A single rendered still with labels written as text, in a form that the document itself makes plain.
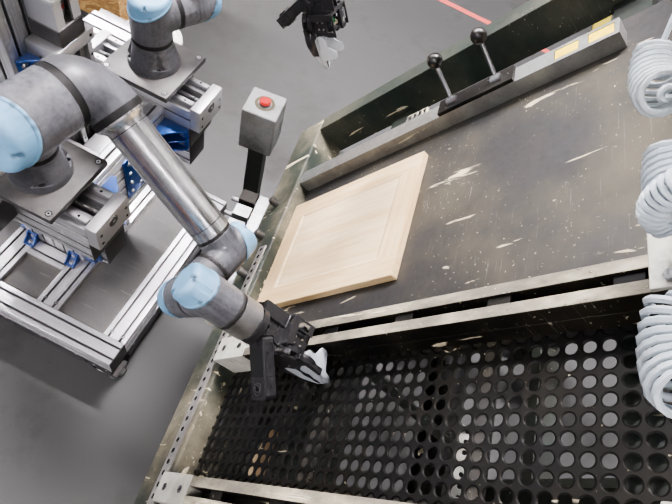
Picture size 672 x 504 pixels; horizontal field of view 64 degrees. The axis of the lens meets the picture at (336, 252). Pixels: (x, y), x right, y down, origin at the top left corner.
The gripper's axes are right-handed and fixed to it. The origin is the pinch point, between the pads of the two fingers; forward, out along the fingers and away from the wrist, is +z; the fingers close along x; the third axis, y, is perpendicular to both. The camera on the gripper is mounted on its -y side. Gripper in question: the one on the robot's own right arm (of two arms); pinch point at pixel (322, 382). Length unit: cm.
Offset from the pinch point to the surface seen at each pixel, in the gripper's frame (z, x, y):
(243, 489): -4.9, 6.5, -22.6
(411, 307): -4.9, -23.3, 10.4
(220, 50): -21, 158, 211
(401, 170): 0, -5, 57
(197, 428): -1.2, 38.0, -10.0
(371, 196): 1, 4, 52
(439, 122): 0, -14, 69
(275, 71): 8, 139, 212
